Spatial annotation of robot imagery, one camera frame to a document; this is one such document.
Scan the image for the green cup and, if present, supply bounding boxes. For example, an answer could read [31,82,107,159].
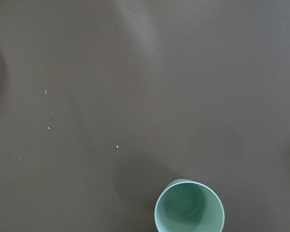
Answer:
[154,179,225,232]

